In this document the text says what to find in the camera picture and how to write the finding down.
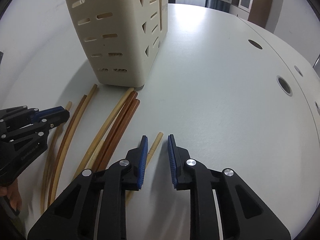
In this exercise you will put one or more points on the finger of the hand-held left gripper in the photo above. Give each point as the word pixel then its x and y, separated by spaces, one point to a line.
pixel 58 120
pixel 50 111

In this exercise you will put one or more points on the dark brown chopstick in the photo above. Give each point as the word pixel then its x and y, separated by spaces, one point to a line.
pixel 76 111
pixel 122 118
pixel 125 127

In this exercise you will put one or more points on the person's left hand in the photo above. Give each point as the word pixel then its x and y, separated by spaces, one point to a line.
pixel 13 195

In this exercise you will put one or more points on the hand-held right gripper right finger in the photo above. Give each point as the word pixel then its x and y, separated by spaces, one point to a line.
pixel 172 163

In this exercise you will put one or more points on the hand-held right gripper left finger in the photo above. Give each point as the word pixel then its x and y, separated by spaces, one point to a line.
pixel 142 166

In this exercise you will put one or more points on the light bamboo chopstick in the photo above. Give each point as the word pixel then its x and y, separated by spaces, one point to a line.
pixel 75 121
pixel 155 143
pixel 110 118
pixel 97 152
pixel 53 142

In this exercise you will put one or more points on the cream slotted utensil holder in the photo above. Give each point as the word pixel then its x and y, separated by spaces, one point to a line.
pixel 115 42

